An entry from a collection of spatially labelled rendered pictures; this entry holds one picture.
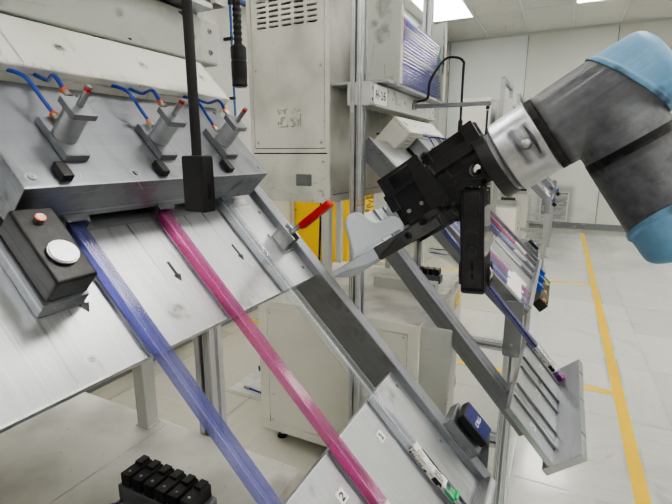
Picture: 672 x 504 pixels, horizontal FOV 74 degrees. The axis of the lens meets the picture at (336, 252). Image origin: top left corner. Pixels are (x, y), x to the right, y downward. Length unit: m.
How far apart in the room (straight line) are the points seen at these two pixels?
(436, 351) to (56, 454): 0.74
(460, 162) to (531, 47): 7.69
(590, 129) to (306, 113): 1.20
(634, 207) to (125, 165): 0.48
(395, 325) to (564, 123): 1.15
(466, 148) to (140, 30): 0.47
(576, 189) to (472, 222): 7.53
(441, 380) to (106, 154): 0.69
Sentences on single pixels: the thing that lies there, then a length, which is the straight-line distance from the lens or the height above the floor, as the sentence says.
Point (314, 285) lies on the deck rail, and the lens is 0.69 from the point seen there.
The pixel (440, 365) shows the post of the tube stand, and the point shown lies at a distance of 0.91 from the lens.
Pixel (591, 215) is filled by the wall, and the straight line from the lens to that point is 8.05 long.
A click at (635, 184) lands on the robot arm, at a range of 0.46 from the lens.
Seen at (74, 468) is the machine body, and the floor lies 0.62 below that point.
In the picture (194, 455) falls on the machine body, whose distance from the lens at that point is 0.95.
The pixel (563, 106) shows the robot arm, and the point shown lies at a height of 1.21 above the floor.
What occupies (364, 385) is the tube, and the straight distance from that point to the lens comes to 0.60.
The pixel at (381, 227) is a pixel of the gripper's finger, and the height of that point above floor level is 1.09.
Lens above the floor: 1.17
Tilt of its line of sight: 12 degrees down
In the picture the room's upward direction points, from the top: straight up
